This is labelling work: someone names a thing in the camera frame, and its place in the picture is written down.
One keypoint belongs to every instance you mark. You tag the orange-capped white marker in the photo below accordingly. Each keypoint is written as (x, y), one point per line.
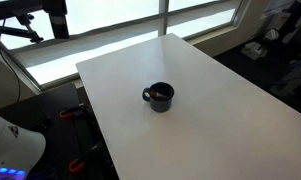
(154, 94)

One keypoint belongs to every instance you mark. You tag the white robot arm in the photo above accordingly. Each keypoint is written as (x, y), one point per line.
(10, 146)

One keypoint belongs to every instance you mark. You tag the dark green enamel mug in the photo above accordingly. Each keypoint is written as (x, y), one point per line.
(161, 105)

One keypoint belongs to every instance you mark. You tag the black side stand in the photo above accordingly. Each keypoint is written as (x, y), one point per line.
(56, 140)

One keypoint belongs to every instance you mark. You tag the white floor device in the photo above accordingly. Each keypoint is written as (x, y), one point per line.
(253, 50)

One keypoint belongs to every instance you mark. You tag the grey window frame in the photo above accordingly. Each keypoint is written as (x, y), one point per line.
(163, 16)

